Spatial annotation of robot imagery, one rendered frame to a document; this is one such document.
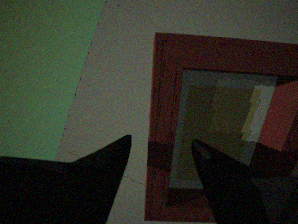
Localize dark red rectangular picture frame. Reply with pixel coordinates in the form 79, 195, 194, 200
144, 32, 298, 223

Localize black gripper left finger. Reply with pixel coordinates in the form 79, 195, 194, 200
0, 135, 132, 224

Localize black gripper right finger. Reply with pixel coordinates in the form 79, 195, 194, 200
191, 139, 298, 224

